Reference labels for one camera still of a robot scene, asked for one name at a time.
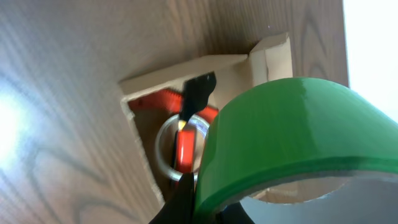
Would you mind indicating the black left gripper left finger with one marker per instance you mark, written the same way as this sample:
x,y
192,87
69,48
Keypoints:
x,y
179,209

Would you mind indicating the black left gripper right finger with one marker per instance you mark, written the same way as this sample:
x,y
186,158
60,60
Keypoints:
x,y
234,214

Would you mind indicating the white tape roll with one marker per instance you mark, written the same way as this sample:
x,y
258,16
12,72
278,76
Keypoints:
x,y
164,145

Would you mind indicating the green tape roll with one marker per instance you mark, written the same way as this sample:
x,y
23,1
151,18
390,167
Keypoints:
x,y
287,130

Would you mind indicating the red utility knife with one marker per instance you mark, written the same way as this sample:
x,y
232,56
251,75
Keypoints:
x,y
168,100

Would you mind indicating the brown cardboard box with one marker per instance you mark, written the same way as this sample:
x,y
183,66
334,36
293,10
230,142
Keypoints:
x,y
270,59

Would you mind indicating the black yellow correction tape dispenser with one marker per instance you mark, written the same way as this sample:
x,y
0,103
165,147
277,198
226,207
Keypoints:
x,y
195,95

